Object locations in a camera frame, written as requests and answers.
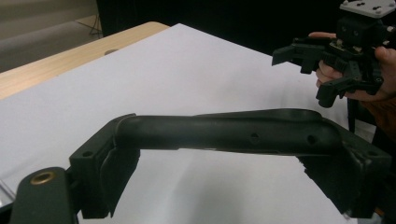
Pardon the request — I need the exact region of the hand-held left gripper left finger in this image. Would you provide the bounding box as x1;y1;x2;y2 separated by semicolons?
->
68;113;141;219

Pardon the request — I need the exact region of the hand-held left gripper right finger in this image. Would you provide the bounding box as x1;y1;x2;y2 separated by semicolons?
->
296;123;394;219

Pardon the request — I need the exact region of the black curtain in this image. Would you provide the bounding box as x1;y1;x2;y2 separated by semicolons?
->
95;0;396;58

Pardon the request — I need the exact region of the white table mat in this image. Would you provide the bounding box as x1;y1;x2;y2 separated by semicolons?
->
0;22;378;224

